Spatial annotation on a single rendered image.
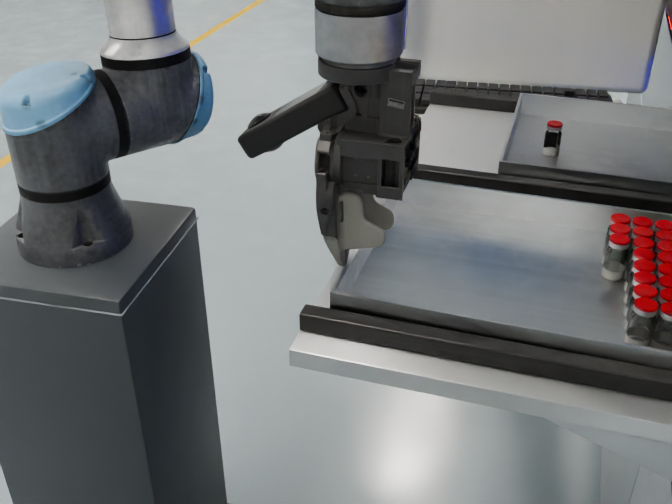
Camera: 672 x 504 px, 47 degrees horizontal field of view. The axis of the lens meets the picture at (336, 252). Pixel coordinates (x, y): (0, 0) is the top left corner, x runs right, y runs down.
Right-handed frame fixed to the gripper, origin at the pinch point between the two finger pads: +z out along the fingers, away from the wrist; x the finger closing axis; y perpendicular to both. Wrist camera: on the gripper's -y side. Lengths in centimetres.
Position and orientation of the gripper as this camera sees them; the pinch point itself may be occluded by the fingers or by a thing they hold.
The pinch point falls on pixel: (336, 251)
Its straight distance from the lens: 77.1
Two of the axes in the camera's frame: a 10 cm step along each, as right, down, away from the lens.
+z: 0.0, 8.5, 5.2
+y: 9.6, 1.5, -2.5
